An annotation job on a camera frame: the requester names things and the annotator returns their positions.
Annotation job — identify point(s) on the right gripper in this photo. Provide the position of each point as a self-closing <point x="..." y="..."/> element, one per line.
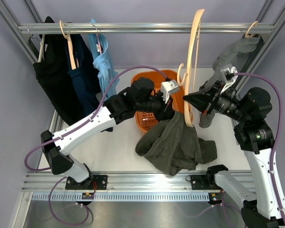
<point x="204" y="99"/>

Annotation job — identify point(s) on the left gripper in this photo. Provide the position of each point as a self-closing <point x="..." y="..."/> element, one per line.
<point x="166" y="112"/>

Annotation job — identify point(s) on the olive green shorts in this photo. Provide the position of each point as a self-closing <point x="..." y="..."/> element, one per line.
<point x="171" y="146"/>

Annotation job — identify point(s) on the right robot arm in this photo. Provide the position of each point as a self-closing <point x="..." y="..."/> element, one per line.
<point x="266" y="207"/>

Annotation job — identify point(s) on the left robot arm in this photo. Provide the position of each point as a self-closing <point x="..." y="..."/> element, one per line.
<point x="57" y="147"/>

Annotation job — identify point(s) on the light grey shorts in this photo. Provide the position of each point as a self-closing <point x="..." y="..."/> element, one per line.
<point x="235" y="55"/>

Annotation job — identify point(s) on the wooden hanger of grey shorts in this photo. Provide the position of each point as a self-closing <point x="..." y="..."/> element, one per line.
<point x="248" y="34"/>

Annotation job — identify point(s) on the hanger of blue garment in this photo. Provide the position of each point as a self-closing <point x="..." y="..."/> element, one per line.
<point x="100" y="50"/>

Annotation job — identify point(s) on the wooden hanger of navy garment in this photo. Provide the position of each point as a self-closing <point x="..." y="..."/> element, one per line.
<point x="73" y="61"/>

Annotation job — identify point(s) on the hanger of black garment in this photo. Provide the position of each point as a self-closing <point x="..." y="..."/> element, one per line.
<point x="36" y="45"/>

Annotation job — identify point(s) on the light blue garment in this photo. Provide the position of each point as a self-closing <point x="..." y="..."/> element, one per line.
<point x="102" y="62"/>

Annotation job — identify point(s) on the navy garment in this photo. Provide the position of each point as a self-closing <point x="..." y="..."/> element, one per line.
<point x="81" y="98"/>

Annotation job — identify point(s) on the black garment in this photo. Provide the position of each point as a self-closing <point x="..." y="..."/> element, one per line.
<point x="52" y="75"/>

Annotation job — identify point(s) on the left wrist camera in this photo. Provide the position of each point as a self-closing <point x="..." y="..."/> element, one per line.
<point x="168" y="88"/>

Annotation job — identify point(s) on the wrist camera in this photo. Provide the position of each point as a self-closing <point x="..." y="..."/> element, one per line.
<point x="229" y="77"/>
<point x="168" y="88"/>

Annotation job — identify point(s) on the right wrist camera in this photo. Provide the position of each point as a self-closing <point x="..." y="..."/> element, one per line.
<point x="229" y="77"/>

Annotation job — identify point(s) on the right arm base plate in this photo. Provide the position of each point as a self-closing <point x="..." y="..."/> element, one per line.
<point x="200" y="182"/>

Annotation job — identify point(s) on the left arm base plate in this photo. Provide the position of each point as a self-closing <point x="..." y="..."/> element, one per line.
<point x="97" y="182"/>

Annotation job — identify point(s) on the slotted cable duct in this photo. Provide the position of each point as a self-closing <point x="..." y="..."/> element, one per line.
<point x="125" y="196"/>

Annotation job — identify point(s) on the aluminium frame rack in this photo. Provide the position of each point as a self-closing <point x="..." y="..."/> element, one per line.
<point x="23" y="32"/>

